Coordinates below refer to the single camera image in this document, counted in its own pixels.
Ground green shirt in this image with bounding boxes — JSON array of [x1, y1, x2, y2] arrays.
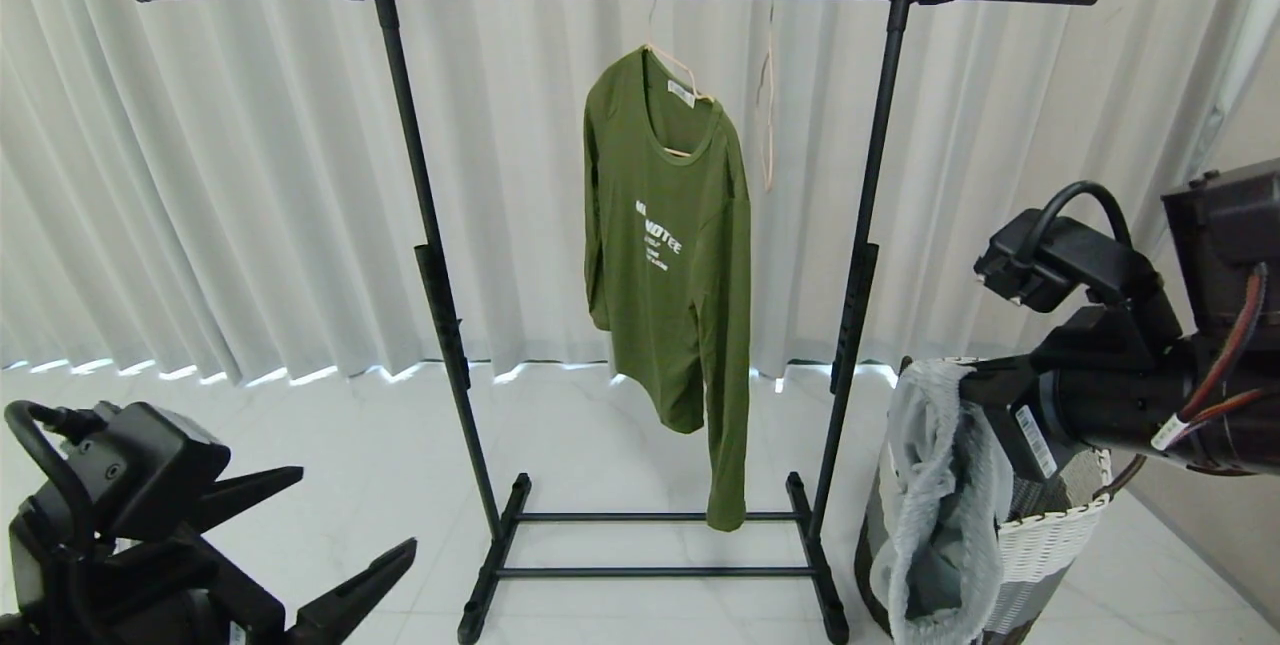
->
[[583, 45, 753, 533]]

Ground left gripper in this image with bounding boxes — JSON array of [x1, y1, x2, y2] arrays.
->
[[5, 467, 418, 645]]

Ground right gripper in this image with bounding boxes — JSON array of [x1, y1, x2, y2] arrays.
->
[[955, 330, 1201, 486]]

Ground pink clothes hanger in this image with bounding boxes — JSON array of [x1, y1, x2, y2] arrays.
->
[[756, 0, 780, 194], [640, 0, 716, 158]]

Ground white laundry basket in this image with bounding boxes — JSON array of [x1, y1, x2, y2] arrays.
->
[[855, 357, 1146, 645]]

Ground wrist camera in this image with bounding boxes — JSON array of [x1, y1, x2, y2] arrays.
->
[[973, 208, 1186, 346], [40, 402, 233, 541]]

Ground pale grey shorts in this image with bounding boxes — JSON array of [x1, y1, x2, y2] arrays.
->
[[870, 360, 1016, 645]]

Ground white curtain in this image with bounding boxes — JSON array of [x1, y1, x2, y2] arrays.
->
[[0, 0, 1280, 388]]

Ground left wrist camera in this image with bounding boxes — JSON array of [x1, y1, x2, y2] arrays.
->
[[40, 402, 233, 541]]

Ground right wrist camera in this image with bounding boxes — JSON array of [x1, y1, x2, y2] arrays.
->
[[973, 208, 1186, 346]]

